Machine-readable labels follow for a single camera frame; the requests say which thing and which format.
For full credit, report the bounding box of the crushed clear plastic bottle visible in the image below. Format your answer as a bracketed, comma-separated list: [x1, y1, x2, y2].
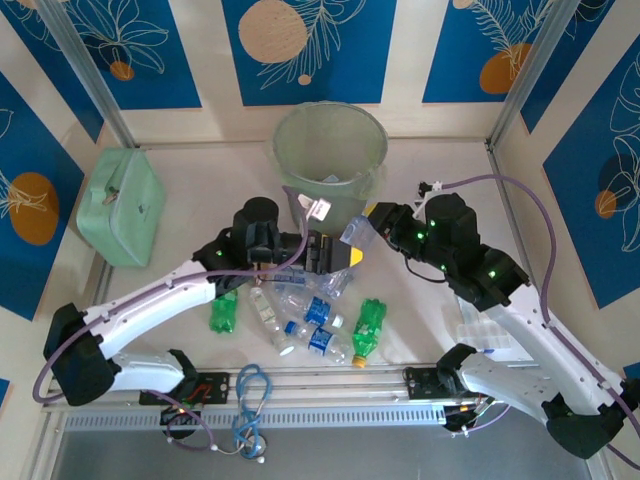
[317, 267, 355, 300]

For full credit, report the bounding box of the clear bottle blue cap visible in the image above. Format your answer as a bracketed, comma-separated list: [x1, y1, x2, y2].
[339, 213, 377, 250]

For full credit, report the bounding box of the clear soda water bottle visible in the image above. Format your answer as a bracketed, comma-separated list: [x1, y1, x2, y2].
[272, 268, 310, 292]

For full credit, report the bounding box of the green plastic soda bottle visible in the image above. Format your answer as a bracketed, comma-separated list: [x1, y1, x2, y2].
[350, 298, 388, 369]
[208, 288, 242, 335]

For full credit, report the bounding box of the blue-label bottle blue cap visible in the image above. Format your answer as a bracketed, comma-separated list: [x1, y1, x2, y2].
[283, 319, 354, 365]

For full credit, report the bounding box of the clear green-label bottle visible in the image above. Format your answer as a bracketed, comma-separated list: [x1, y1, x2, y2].
[248, 286, 296, 357]

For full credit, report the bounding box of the green plastic bin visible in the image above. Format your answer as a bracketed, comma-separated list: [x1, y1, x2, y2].
[272, 101, 390, 236]

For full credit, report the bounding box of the mint green zip pouch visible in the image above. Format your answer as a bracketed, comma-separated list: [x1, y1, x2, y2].
[75, 148, 167, 268]

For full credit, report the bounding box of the small controller board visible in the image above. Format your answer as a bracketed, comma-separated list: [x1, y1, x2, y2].
[442, 399, 496, 432]
[159, 403, 202, 427]

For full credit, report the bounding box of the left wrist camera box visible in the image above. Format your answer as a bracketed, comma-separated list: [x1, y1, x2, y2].
[298, 194, 334, 222]

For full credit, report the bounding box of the purple camera cable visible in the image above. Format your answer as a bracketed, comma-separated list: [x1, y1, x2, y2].
[439, 173, 640, 469]
[32, 184, 310, 451]

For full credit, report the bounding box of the aluminium table edge rail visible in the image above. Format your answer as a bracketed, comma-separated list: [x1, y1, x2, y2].
[89, 260, 115, 321]
[487, 139, 586, 369]

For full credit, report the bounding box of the aluminium mounting rail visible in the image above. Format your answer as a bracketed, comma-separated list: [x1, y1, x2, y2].
[42, 360, 594, 416]

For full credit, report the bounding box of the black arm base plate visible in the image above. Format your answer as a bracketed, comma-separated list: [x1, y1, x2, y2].
[403, 366, 496, 401]
[138, 372, 232, 407]

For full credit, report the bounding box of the slotted grey cable duct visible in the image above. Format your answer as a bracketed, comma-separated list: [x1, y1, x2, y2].
[63, 408, 447, 434]

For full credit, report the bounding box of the aluminium frame post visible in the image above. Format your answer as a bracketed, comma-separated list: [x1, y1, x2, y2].
[37, 0, 137, 150]
[487, 0, 587, 151]

